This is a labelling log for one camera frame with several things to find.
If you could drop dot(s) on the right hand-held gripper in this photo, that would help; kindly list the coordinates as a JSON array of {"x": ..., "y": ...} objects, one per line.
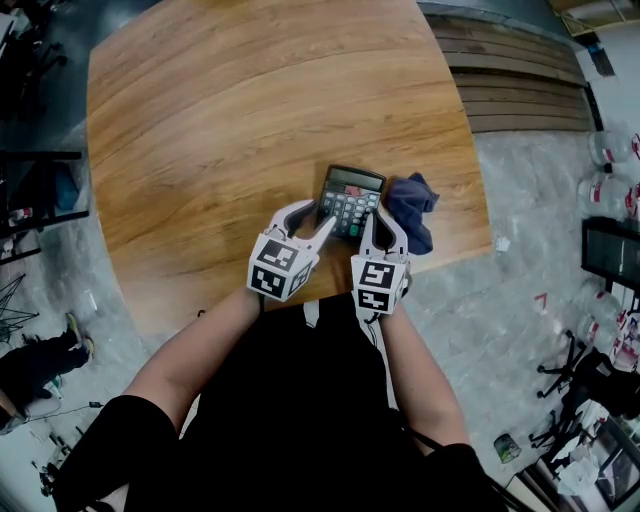
[{"x": 377, "y": 280}]

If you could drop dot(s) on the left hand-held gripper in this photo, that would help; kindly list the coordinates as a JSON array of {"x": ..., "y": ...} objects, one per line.
[{"x": 272, "y": 270}]

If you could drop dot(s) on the dark blue cloth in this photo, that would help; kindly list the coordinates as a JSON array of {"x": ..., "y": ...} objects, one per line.
[{"x": 410, "y": 210}]

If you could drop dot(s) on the black calculator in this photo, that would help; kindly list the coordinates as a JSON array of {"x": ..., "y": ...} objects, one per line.
[{"x": 355, "y": 180}]

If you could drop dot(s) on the person's left forearm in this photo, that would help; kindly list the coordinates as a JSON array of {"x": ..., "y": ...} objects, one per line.
[{"x": 200, "y": 350}]

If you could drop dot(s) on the person's right forearm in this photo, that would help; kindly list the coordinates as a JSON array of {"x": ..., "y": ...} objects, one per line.
[{"x": 425, "y": 380}]

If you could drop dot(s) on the white paper scrap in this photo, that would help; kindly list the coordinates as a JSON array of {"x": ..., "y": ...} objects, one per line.
[{"x": 502, "y": 244}]

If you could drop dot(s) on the person's black shirt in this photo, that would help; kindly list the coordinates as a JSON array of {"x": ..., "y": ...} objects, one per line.
[{"x": 300, "y": 425}]

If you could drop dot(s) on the wooden pallet steps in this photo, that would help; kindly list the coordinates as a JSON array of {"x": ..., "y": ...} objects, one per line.
[{"x": 510, "y": 75}]

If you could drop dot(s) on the clear water bottle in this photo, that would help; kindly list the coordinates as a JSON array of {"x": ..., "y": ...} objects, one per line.
[
  {"x": 602, "y": 195},
  {"x": 610, "y": 147}
]

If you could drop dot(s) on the black office chair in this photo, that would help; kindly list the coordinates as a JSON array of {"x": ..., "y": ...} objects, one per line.
[
  {"x": 555, "y": 432},
  {"x": 600, "y": 375}
]

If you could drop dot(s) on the small teal box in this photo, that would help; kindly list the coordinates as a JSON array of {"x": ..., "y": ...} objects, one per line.
[{"x": 595, "y": 50}]

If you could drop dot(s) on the white crumpled plastic bag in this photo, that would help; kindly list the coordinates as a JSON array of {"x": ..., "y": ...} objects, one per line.
[{"x": 577, "y": 470}]

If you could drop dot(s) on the black metal shelf frame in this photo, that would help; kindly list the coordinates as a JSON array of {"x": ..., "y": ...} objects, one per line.
[{"x": 45, "y": 215}]

